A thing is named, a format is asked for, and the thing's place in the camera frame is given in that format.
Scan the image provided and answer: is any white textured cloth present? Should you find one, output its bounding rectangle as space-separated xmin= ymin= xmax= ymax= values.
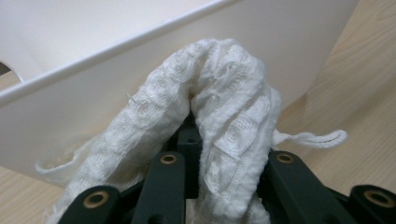
xmin=35 ymin=37 xmax=348 ymax=224

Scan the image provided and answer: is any white plastic bin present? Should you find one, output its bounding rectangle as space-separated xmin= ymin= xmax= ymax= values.
xmin=0 ymin=0 xmax=361 ymax=189

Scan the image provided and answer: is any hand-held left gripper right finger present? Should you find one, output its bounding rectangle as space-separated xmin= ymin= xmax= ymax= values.
xmin=256 ymin=161 xmax=273 ymax=201

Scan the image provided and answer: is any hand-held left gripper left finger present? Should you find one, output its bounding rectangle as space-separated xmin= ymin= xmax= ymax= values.
xmin=169 ymin=111 xmax=204 ymax=200

